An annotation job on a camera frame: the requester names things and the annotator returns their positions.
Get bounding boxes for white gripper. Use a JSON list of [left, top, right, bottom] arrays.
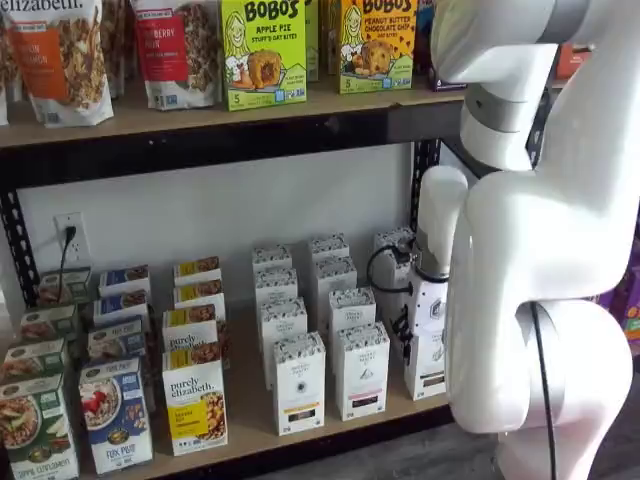
[[408, 272, 449, 336]]

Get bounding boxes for white box pink strip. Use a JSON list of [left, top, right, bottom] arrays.
[[315, 257, 359, 321], [308, 232, 350, 264], [334, 322, 391, 422], [328, 288, 378, 346]]

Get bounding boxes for wooden shelf board with boxes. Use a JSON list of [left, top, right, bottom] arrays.
[[0, 259, 451, 474]]

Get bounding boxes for purple cereal box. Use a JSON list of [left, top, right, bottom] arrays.
[[597, 264, 640, 357]]

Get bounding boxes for yellow purely elizabeth box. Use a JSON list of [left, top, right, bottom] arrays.
[[162, 342, 230, 457], [173, 278, 227, 321], [162, 303, 231, 371], [173, 256, 223, 287]]

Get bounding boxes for wooden shelf board with bags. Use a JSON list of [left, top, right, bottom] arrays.
[[0, 74, 469, 150]]

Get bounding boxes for yellow Bobo's peanut butter box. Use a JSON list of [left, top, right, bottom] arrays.
[[338, 0, 419, 95]]

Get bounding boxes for purple snack box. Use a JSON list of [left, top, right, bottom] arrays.
[[415, 0, 469, 93]]

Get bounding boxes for orange snack box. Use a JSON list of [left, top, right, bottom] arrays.
[[556, 43, 595, 80]]

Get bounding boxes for green Bobo's apple pie box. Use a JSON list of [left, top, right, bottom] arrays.
[[221, 0, 308, 112]]

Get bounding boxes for blue oatmeal box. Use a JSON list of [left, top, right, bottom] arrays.
[[78, 357, 155, 475], [98, 264, 151, 299], [87, 315, 149, 364], [93, 289, 151, 326]]

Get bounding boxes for green apple cinnamon box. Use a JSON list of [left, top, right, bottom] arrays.
[[19, 303, 81, 346], [0, 338, 70, 386], [0, 374, 81, 480], [37, 267, 94, 307]]

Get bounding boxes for red label granola bag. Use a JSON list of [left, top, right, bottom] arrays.
[[130, 0, 224, 112]]

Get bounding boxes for orange label granola bag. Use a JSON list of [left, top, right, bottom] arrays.
[[0, 0, 116, 127]]

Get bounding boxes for white granola bag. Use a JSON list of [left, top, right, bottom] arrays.
[[0, 9, 24, 126]]

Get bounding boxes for black camera cable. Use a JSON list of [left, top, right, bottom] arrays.
[[368, 241, 420, 294]]

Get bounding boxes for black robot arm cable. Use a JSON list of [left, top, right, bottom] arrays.
[[528, 301, 560, 480]]

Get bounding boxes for black perforated shelf post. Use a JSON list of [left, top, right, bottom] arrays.
[[409, 138, 442, 236], [0, 188, 42, 309]]

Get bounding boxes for white wall outlet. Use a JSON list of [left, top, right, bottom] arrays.
[[53, 212, 93, 265]]

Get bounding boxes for black power plug cable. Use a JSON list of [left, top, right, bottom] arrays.
[[58, 224, 80, 301]]

